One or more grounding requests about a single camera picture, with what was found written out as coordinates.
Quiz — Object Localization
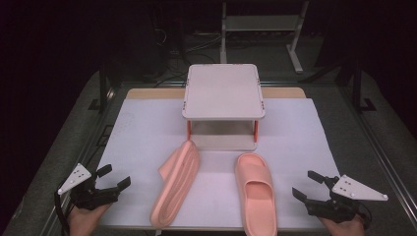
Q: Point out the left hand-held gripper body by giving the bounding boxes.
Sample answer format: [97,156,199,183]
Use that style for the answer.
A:
[57,162,120,211]

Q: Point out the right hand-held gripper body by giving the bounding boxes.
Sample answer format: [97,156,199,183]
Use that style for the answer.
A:
[306,174,389,223]

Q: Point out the pink rubber slipper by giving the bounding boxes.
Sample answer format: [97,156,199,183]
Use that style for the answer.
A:
[234,151,278,236]
[149,140,202,230]

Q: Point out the white two-tier shoe rack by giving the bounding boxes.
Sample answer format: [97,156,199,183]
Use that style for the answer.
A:
[181,63,267,152]

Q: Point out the person's right hand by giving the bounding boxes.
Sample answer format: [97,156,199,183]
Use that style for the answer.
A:
[319,216,366,236]

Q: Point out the person's left hand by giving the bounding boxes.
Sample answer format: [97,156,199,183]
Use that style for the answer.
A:
[68,203,111,236]

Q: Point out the white table mat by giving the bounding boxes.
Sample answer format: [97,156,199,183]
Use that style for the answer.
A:
[97,97,342,231]

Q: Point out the black metal stand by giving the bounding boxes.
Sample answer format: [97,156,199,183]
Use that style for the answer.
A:
[88,61,115,114]
[351,61,379,114]

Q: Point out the white metal stand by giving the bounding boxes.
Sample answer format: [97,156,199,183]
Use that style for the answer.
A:
[219,0,312,75]

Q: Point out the metal frame rail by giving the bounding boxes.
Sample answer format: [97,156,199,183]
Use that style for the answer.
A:
[337,83,417,227]
[40,83,127,236]

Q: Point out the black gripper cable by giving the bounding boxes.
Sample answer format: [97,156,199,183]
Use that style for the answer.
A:
[53,190,73,236]
[357,202,374,230]

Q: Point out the black floor cables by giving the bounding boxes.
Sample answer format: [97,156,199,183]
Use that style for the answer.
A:
[151,28,224,89]

